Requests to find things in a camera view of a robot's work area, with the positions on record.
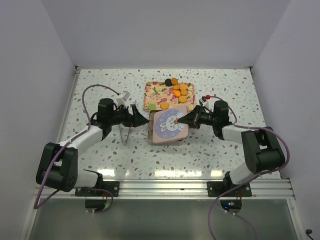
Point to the silver tin lid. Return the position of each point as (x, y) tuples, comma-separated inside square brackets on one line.
[(166, 129)]

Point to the orange round cookie front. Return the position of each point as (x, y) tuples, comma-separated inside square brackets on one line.
[(164, 105)]

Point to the black round cookie front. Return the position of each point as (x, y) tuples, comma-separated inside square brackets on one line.
[(168, 82)]

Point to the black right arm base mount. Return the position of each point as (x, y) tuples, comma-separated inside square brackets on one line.
[(216, 188)]

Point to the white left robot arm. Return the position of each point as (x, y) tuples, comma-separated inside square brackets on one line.
[(59, 168)]

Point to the square cookie tin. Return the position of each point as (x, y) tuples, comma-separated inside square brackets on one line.
[(149, 136)]

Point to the floral cookie tray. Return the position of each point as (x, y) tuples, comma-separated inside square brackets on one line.
[(156, 92)]

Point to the green round cookie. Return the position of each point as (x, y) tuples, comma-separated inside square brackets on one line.
[(151, 107)]

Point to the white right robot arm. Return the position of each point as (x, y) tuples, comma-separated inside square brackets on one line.
[(262, 151)]

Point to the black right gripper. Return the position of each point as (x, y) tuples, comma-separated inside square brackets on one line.
[(193, 118)]

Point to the orange round cookie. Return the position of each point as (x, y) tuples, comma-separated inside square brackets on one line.
[(182, 99), (164, 105)]

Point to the aluminium rail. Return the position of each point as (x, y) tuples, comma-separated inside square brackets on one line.
[(173, 189)]

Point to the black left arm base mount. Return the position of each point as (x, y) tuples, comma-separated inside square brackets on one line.
[(103, 189)]

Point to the metal tongs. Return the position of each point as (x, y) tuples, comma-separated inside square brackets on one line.
[(124, 134)]

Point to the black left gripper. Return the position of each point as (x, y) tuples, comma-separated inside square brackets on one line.
[(135, 120)]

